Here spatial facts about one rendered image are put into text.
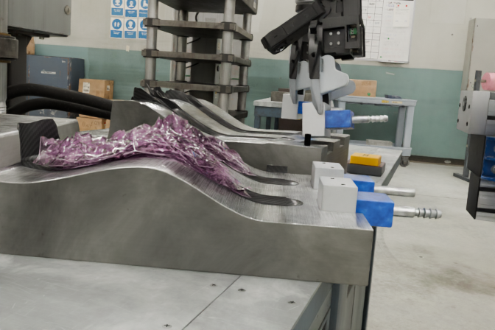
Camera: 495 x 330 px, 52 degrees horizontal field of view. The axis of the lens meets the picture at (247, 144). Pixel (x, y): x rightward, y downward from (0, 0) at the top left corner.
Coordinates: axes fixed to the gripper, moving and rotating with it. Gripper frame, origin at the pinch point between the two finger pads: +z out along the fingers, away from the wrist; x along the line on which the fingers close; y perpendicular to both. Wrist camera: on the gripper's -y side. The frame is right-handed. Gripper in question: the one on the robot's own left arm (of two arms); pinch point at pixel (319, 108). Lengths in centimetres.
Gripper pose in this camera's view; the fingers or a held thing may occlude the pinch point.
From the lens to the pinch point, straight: 84.3
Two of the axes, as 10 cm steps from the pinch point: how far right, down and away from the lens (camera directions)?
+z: 0.1, 10.0, -0.5
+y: 9.4, -0.3, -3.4
